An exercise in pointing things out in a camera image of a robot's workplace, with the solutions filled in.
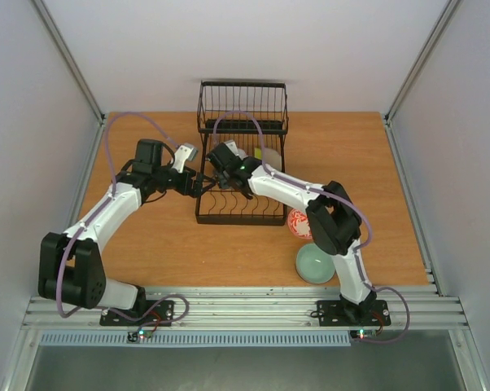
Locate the white bowl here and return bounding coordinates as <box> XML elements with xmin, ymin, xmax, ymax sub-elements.
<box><xmin>264</xmin><ymin>148</ymin><xmax>282</xmax><ymax>170</ymax></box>

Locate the black wire dish rack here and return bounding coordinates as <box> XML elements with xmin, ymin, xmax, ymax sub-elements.
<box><xmin>195</xmin><ymin>81</ymin><xmax>289</xmax><ymax>226</ymax></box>

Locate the red patterned bowl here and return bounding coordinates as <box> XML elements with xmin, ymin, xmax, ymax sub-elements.
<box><xmin>287</xmin><ymin>209</ymin><xmax>312</xmax><ymax>240</ymax></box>

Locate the pale green celadon bowl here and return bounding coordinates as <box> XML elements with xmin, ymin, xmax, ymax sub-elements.
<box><xmin>295</xmin><ymin>243</ymin><xmax>335</xmax><ymax>284</ymax></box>

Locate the lime green bowl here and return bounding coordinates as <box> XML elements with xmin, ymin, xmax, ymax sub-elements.
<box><xmin>254</xmin><ymin>147</ymin><xmax>263</xmax><ymax>160</ymax></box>

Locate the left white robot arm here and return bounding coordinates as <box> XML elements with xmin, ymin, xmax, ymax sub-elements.
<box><xmin>38</xmin><ymin>139</ymin><xmax>206</xmax><ymax>324</ymax></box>

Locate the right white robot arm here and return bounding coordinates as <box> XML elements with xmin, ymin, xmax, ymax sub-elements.
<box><xmin>208</xmin><ymin>142</ymin><xmax>373</xmax><ymax>325</ymax></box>

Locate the left small circuit board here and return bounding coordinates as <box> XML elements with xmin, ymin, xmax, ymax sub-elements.
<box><xmin>126</xmin><ymin>330</ymin><xmax>154</xmax><ymax>343</ymax></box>

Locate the small circuit board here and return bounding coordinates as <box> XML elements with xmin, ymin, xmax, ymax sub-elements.
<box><xmin>126</xmin><ymin>330</ymin><xmax>154</xmax><ymax>343</ymax></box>
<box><xmin>349</xmin><ymin>328</ymin><xmax>382</xmax><ymax>340</ymax></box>

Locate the right small circuit board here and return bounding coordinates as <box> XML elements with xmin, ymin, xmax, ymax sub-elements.
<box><xmin>349</xmin><ymin>328</ymin><xmax>382</xmax><ymax>340</ymax></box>

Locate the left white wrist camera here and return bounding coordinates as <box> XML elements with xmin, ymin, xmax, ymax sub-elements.
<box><xmin>172</xmin><ymin>143</ymin><xmax>198</xmax><ymax>174</ymax></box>

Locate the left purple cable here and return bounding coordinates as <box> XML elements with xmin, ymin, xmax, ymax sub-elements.
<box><xmin>55</xmin><ymin>111</ymin><xmax>189</xmax><ymax>327</ymax></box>

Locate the purple cable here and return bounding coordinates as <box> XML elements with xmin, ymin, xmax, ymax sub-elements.
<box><xmin>212</xmin><ymin>109</ymin><xmax>412</xmax><ymax>347</ymax></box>
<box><xmin>55</xmin><ymin>111</ymin><xmax>189</xmax><ymax>327</ymax></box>

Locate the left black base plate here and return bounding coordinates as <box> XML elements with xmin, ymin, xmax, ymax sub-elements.
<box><xmin>99</xmin><ymin>300</ymin><xmax>174</xmax><ymax>327</ymax></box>

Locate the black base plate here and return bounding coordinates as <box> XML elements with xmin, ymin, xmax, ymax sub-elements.
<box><xmin>99</xmin><ymin>300</ymin><xmax>174</xmax><ymax>327</ymax></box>
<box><xmin>311</xmin><ymin>300</ymin><xmax>392</xmax><ymax>327</ymax></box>

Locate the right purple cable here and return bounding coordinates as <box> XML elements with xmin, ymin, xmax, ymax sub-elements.
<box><xmin>212</xmin><ymin>109</ymin><xmax>412</xmax><ymax>347</ymax></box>

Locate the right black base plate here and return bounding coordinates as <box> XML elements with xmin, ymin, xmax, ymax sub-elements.
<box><xmin>311</xmin><ymin>300</ymin><xmax>392</xmax><ymax>327</ymax></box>

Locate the left aluminium corner post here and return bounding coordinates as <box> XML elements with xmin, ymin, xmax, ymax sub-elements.
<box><xmin>29</xmin><ymin>0</ymin><xmax>105</xmax><ymax>124</ymax></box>

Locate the aluminium corner post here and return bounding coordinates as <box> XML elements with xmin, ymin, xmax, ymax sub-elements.
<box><xmin>29</xmin><ymin>0</ymin><xmax>105</xmax><ymax>124</ymax></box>
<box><xmin>383</xmin><ymin>0</ymin><xmax>464</xmax><ymax>123</ymax></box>

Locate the grey slotted cable duct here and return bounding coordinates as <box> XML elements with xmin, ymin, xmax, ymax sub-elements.
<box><xmin>39</xmin><ymin>330</ymin><xmax>351</xmax><ymax>349</ymax></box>

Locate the right aluminium corner post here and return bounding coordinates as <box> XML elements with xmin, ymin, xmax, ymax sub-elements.
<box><xmin>383</xmin><ymin>0</ymin><xmax>464</xmax><ymax>123</ymax></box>

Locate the aluminium front rail frame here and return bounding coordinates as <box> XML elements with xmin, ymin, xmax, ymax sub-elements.
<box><xmin>22</xmin><ymin>284</ymin><xmax>469</xmax><ymax>331</ymax></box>

